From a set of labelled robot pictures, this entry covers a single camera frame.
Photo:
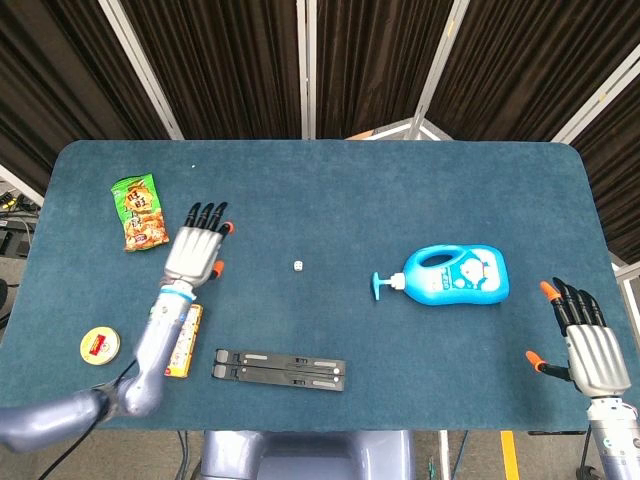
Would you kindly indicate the black folding laptop stand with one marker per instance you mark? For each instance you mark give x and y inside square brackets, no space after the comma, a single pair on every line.
[279,370]

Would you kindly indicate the white folding screen frame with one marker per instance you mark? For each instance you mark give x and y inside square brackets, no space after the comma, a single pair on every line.
[305,70]

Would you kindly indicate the blue pump bottle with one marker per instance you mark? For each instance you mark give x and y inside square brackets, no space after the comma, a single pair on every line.
[450,275]

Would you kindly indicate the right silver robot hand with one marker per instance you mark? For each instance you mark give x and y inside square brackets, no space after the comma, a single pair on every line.
[592,350]

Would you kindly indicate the green snack bag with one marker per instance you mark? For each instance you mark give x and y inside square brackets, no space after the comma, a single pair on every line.
[140,212]

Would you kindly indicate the round yellow tin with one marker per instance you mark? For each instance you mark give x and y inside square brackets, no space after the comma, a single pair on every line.
[100,345]

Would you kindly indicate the yellow snack box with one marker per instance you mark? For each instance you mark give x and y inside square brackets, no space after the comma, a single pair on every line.
[186,345]

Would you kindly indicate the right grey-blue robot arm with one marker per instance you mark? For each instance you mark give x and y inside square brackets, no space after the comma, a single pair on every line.
[615,440]

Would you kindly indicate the dark blue table mat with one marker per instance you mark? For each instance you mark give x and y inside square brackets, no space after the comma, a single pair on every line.
[320,225]

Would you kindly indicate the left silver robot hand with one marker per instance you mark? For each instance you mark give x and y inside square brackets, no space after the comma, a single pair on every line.
[192,250]

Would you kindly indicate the grey-blue robot torso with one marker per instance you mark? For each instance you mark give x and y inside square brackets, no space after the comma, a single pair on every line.
[307,455]

